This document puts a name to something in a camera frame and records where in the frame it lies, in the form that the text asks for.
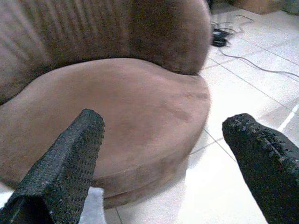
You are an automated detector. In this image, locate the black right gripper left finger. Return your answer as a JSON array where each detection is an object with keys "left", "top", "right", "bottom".
[{"left": 0, "top": 108, "right": 105, "bottom": 224}]

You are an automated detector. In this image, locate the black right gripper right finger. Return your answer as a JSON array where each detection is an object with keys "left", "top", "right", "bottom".
[{"left": 221, "top": 113, "right": 299, "bottom": 224}]

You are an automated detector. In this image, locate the grey pillow with bear print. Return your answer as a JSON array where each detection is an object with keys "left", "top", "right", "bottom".
[{"left": 0, "top": 182, "right": 105, "bottom": 224}]

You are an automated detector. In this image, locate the brown suede round armchair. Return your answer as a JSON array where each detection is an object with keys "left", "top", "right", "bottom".
[{"left": 0, "top": 0, "right": 212, "bottom": 210}]

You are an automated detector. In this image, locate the black power adapter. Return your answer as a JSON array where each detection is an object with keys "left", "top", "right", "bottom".
[{"left": 211, "top": 28, "right": 232, "bottom": 47}]

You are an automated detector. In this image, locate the brown cardboard box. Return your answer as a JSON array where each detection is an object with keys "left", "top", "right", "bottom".
[{"left": 230, "top": 0, "right": 285, "bottom": 14}]

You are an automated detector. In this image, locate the thin dark floor cable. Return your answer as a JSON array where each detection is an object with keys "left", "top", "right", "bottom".
[{"left": 211, "top": 35, "right": 299, "bottom": 78}]

